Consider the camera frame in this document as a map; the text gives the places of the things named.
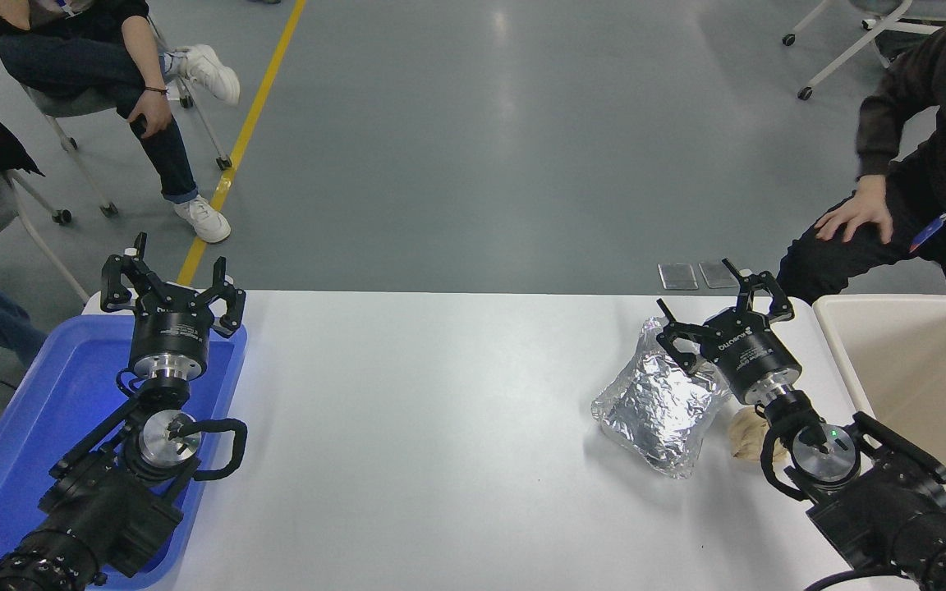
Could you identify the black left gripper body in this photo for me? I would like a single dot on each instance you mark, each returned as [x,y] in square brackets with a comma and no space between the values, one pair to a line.
[169,332]

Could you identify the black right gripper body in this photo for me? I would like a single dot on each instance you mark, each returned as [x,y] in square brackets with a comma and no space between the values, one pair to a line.
[756,357]

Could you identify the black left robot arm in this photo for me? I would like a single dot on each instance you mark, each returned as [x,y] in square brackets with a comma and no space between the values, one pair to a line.
[103,517]

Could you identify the person's right hand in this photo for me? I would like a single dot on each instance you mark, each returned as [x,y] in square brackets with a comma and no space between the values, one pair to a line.
[867,209]

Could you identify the person's hand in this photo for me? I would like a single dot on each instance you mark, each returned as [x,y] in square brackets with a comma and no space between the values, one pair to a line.
[151,113]

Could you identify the metal floor plate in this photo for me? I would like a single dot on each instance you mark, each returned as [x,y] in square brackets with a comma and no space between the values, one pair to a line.
[677,277]
[715,277]

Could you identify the silver foil tray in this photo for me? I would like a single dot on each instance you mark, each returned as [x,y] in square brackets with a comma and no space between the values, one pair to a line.
[654,414]

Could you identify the crumpled tan paper ball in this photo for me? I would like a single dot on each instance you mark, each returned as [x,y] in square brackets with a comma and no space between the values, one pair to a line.
[744,439]

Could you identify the blue plastic tray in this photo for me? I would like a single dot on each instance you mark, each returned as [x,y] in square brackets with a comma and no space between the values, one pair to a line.
[46,394]

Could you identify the large pale bin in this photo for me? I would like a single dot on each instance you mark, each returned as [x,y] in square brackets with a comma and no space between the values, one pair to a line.
[916,361]

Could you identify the white frame wheeled chair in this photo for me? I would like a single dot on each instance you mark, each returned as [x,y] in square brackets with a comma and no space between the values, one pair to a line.
[904,26]

